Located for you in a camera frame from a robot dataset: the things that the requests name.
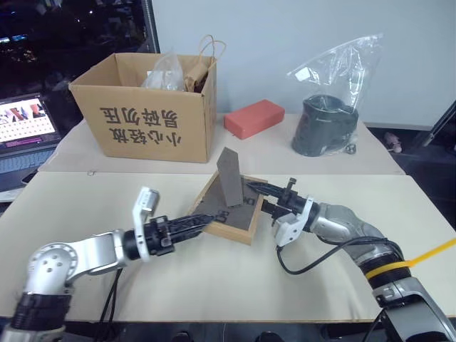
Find small pink white object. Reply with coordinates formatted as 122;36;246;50
383;131;404;155

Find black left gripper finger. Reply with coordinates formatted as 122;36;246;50
170;221;214;244
167;213;219;232

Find red rectangular block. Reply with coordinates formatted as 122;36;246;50
223;98;286;141

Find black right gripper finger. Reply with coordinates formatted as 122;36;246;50
245;181;286;197
261;200;286;219

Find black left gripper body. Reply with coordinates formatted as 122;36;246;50
143;214;177;257

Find printed brown cardboard box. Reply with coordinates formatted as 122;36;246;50
68;52;219;165

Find grey metal window post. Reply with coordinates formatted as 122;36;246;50
141;0;162;54

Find dark rounded shape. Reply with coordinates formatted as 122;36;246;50
256;331;286;342

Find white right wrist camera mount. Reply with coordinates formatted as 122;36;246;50
272;195;315;247

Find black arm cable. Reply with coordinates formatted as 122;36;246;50
275;236;393;276
95;269;123;342

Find crumpled clear plastic bag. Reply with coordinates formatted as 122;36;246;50
140;51;187;93

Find black round container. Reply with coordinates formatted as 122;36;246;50
291;93;359;157

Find wooden picture frame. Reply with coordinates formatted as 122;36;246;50
186;147;269;247

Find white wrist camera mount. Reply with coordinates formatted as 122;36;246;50
272;195;315;247
132;186;161;264

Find brown paper bag with handles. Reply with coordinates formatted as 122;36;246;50
182;33;227;95

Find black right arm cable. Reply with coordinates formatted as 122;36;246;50
275;236;393;276

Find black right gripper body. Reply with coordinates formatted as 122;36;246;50
269;177;309;224

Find large clear zip bag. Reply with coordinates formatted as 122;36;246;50
286;33;385;158

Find grey metal leg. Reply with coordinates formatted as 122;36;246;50
423;102;456;147

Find yellow zip tie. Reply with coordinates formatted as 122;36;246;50
366;238;456;281

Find open laptop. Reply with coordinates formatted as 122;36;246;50
0;92;61;195

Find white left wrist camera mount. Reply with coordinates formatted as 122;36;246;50
132;186;161;264

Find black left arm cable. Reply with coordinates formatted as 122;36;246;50
95;269;123;342

